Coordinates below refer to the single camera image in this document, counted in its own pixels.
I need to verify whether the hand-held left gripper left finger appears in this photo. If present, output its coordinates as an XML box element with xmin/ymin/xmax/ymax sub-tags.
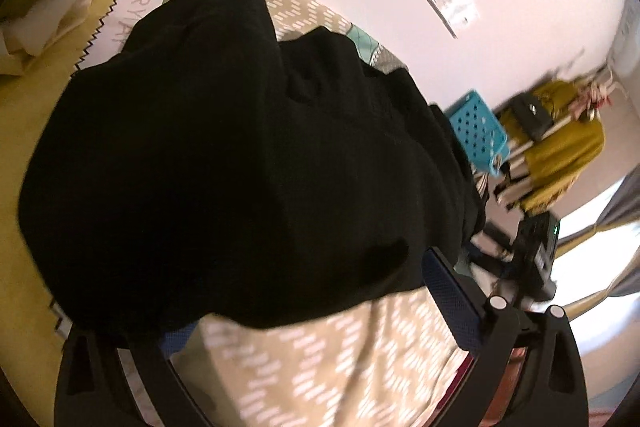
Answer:
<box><xmin>56</xmin><ymin>322</ymin><xmax>206</xmax><ymax>427</ymax></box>

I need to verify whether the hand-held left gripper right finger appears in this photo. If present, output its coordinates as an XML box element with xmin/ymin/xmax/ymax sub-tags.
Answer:
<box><xmin>422</xmin><ymin>247</ymin><xmax>590</xmax><ymax>427</ymax></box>

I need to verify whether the coat rack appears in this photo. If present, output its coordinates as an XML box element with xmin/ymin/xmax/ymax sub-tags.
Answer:
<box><xmin>492</xmin><ymin>49</ymin><xmax>631</xmax><ymax>210</ymax></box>

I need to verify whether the white cloth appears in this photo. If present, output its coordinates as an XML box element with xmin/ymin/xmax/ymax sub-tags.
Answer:
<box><xmin>0</xmin><ymin>0</ymin><xmax>112</xmax><ymax>58</ymax></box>

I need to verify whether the mint patterned cloth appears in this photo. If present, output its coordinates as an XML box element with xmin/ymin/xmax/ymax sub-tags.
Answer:
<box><xmin>349</xmin><ymin>23</ymin><xmax>387</xmax><ymax>64</ymax></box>

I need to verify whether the white wall switch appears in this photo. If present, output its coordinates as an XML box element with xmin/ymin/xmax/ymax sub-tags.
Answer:
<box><xmin>442</xmin><ymin>4</ymin><xmax>479</xmax><ymax>40</ymax></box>

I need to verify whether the black jacket with gold buttons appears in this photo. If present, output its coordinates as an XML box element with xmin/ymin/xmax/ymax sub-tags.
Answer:
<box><xmin>19</xmin><ymin>0</ymin><xmax>490</xmax><ymax>344</ymax></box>

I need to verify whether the blue perforated plastic basket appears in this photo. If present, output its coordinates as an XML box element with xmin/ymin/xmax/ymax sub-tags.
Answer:
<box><xmin>446</xmin><ymin>90</ymin><xmax>512</xmax><ymax>178</ymax></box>

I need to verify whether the black bag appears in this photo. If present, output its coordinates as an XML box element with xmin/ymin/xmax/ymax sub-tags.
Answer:
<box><xmin>510</xmin><ymin>96</ymin><xmax>555</xmax><ymax>142</ymax></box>

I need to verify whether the mustard yellow hanging garment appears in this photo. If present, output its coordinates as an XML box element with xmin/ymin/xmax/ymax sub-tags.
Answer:
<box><xmin>500</xmin><ymin>79</ymin><xmax>607</xmax><ymax>214</ymax></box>

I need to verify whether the grey-green cloth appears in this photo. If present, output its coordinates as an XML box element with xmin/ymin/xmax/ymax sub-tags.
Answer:
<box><xmin>374</xmin><ymin>46</ymin><xmax>408</xmax><ymax>75</ymax></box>

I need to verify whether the small plush toy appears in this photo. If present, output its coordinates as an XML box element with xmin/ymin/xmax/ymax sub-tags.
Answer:
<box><xmin>570</xmin><ymin>77</ymin><xmax>617</xmax><ymax>120</ymax></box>

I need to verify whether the beige patterned blanket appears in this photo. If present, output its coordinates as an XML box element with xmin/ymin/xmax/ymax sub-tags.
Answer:
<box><xmin>0</xmin><ymin>0</ymin><xmax>481</xmax><ymax>427</ymax></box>

